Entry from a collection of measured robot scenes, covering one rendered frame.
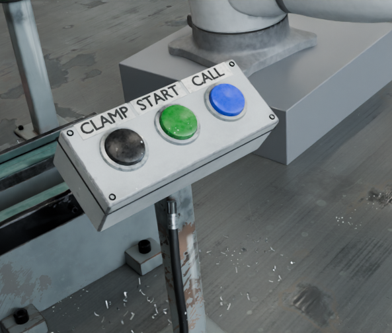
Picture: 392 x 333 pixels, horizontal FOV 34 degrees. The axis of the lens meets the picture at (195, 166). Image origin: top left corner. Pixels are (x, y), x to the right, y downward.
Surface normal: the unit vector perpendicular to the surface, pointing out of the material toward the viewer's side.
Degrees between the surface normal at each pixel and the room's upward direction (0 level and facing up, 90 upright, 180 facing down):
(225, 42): 86
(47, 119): 90
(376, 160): 0
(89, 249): 90
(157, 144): 35
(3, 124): 0
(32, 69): 90
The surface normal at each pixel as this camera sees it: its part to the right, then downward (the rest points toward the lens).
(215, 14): -0.47, 0.62
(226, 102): 0.29, -0.44
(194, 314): 0.63, 0.37
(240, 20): 0.02, 0.63
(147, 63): -0.11, -0.83
